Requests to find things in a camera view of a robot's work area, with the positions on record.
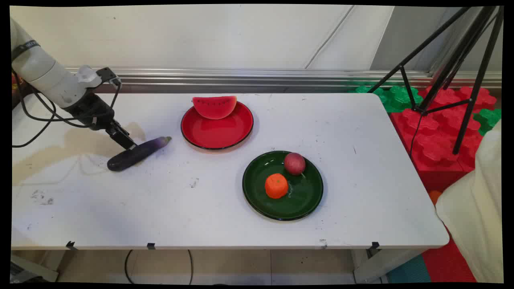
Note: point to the cream white cloth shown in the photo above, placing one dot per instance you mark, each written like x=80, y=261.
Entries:
x=476, y=208

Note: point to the dark woven basket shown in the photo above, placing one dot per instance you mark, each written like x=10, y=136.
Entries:
x=16, y=98

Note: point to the red foam blocks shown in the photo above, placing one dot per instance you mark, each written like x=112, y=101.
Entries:
x=437, y=132

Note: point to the white table leg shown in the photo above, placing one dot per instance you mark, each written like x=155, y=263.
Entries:
x=381, y=267

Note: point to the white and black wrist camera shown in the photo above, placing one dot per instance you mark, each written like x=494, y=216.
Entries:
x=94, y=75

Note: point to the green plate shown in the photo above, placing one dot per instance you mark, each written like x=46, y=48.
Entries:
x=299, y=196

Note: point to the speckled red toy fruit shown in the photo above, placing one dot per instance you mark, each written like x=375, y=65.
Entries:
x=294, y=163

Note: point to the grey floor equipment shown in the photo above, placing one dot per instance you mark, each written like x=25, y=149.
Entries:
x=28, y=271

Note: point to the teal floor mat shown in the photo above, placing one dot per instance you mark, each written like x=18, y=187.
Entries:
x=407, y=271

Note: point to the aluminium wall rail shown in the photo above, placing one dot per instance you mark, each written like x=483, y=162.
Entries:
x=281, y=77

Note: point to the small green foam block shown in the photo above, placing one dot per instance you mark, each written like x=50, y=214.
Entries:
x=488, y=119

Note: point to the red plate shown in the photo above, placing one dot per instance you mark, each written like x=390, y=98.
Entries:
x=217, y=132

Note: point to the purple toy eggplant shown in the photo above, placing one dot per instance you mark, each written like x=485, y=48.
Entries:
x=134, y=155

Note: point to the red toy in basket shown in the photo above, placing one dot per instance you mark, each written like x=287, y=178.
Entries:
x=15, y=82

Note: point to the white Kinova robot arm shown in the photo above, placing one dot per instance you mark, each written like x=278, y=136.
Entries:
x=48, y=74

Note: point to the toy watermelon slice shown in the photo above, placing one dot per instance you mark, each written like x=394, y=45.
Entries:
x=214, y=107

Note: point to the orange toy tangerine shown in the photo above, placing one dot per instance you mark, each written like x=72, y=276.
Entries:
x=276, y=186

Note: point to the black tripod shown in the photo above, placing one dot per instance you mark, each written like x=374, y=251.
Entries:
x=461, y=60

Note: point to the red floor mat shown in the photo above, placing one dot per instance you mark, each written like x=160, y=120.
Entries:
x=445, y=265

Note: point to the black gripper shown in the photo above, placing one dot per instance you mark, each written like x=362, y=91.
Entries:
x=91, y=110

